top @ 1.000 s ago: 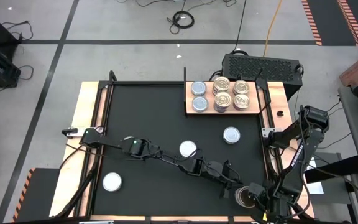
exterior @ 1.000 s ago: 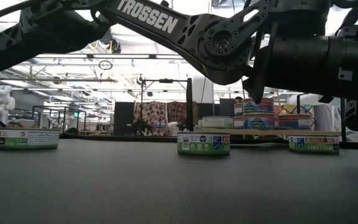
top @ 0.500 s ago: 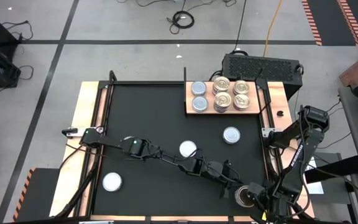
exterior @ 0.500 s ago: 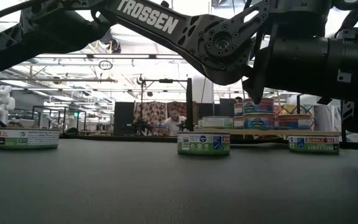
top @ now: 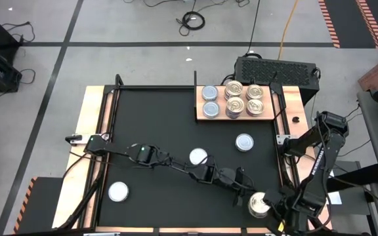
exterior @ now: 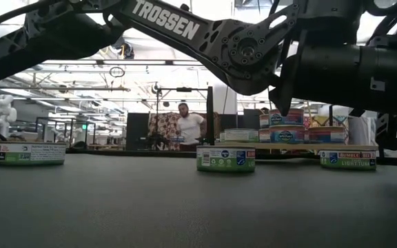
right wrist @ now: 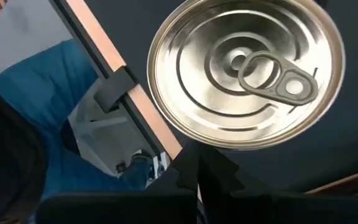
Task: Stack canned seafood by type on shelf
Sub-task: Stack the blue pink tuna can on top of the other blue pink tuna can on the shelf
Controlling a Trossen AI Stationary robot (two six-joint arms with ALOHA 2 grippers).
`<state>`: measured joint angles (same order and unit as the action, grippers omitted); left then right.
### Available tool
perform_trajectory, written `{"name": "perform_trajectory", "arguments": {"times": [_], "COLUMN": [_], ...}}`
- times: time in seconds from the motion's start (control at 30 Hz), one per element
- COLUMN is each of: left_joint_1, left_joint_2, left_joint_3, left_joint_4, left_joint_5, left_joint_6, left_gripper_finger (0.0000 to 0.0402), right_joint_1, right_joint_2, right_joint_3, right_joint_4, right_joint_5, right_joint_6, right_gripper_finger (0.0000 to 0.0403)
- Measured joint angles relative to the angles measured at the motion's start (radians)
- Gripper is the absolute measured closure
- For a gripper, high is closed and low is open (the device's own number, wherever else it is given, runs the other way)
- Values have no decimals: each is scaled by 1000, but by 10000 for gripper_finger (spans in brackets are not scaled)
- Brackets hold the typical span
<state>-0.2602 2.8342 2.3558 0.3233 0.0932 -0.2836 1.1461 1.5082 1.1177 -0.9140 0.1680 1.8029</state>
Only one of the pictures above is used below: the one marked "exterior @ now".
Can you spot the pale hanging cloth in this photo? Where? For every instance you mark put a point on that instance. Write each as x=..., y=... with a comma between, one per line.
x=360, y=131

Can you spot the colourful patchwork quilt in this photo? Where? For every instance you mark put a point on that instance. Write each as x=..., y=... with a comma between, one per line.
x=336, y=120

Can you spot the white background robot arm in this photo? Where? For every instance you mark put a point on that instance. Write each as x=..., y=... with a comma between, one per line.
x=2, y=113

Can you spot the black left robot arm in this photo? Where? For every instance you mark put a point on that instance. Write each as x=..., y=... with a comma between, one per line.
x=171, y=24

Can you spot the person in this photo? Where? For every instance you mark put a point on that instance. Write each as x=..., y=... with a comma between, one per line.
x=190, y=127

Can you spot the brown patterned cloth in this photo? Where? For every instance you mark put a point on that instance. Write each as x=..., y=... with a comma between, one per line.
x=164, y=127

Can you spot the black panel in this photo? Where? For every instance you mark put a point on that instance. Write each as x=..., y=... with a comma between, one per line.
x=137, y=131

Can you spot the black table mat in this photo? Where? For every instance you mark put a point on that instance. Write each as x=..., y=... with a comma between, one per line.
x=115, y=206

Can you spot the black computer case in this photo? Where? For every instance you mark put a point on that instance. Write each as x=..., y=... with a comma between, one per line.
x=252, y=118

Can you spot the wooden shelf with black frame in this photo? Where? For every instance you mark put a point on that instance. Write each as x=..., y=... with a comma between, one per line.
x=281, y=146

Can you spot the black background stand bar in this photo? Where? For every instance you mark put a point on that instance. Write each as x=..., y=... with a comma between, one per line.
x=184, y=89

